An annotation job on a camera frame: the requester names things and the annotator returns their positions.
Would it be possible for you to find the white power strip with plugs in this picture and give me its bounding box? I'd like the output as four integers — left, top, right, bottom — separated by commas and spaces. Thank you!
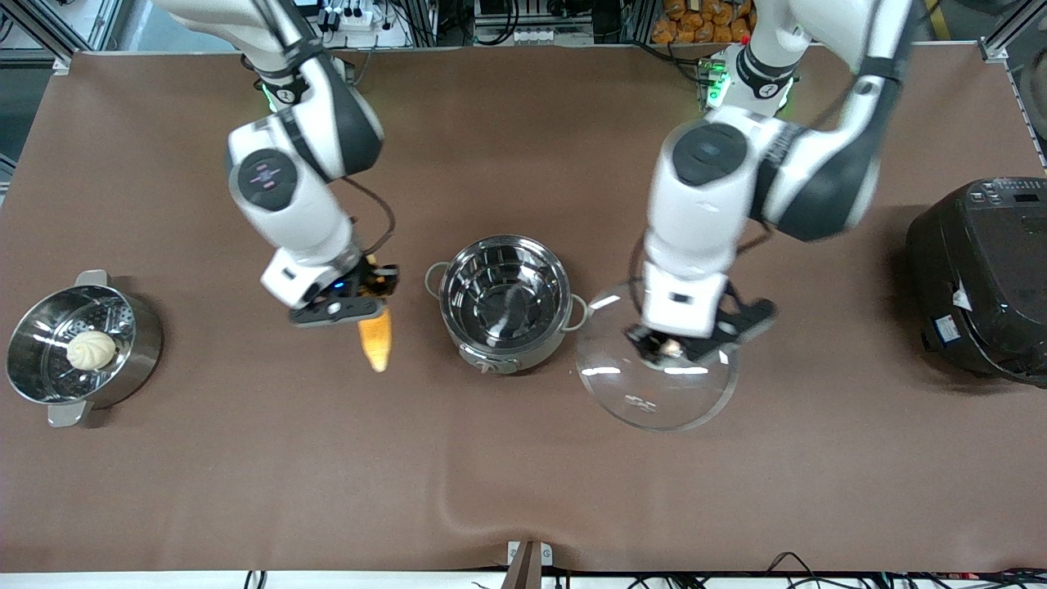
317, 0, 414, 48

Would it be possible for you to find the stainless steel steamer pot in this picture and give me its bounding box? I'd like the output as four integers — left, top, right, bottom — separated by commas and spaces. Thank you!
6, 269, 165, 429

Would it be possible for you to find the black electric rice cooker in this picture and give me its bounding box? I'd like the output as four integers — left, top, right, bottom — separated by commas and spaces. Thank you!
905, 177, 1047, 389

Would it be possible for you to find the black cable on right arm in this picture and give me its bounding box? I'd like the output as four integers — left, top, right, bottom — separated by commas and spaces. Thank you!
339, 175, 397, 256

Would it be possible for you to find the stainless steel cooking pot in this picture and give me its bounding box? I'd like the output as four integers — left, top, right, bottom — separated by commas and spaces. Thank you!
425, 235, 591, 376

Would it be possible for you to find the yellow toy corn cob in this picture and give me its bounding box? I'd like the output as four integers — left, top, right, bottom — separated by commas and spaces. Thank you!
357, 255, 393, 374

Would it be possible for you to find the glass pot lid with knob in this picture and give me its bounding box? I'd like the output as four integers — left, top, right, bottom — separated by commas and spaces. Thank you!
574, 280, 740, 433

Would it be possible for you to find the white steamed bun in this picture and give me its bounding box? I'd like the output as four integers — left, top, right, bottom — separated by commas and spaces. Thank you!
65, 330, 118, 371

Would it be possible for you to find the black floor cable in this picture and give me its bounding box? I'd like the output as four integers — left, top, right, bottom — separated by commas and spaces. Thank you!
765, 551, 868, 589

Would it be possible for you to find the pile of toy bread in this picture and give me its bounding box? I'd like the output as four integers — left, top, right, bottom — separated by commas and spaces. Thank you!
650, 0, 758, 45

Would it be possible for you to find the metal table edge bracket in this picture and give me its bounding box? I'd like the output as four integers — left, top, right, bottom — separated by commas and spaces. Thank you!
501, 540, 555, 589

